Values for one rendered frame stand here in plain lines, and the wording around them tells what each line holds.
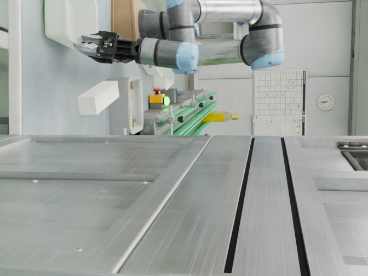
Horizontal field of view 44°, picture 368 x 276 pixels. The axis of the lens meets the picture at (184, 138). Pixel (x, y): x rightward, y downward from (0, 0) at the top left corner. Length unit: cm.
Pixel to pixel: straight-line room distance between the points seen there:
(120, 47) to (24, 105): 30
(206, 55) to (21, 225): 132
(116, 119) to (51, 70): 50
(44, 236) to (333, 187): 41
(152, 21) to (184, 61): 69
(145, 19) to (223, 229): 148
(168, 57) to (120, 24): 66
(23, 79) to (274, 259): 94
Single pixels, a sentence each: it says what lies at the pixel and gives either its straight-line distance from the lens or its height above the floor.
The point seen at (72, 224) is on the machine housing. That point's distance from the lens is 55.
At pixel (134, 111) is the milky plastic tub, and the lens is 193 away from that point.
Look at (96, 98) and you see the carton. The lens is 152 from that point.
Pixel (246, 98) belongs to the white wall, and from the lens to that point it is 789.
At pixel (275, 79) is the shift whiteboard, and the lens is 785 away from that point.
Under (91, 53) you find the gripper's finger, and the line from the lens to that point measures 134.
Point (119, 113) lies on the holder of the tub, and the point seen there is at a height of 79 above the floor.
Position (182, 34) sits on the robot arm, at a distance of 132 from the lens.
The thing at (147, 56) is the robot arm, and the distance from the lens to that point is 124.
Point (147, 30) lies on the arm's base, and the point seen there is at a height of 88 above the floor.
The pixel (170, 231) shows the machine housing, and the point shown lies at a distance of 48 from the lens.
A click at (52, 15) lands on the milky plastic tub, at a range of 131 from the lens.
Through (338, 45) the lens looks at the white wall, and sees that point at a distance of 793.
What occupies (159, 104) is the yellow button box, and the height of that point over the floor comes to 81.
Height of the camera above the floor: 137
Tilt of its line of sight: 11 degrees down
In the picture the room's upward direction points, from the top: 90 degrees clockwise
